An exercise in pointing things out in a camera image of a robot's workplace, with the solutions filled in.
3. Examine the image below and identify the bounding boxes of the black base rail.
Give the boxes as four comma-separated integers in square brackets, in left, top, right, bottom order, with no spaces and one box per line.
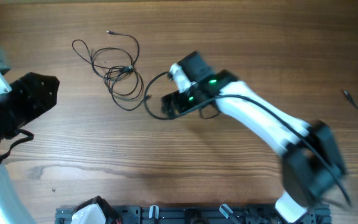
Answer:
[54,195,332,224]

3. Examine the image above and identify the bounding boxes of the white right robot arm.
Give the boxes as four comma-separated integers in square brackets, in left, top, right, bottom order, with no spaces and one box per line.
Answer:
[162,51,347,223]

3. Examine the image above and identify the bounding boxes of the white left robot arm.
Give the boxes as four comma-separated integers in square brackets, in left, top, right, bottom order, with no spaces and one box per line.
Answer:
[0,72,60,223]

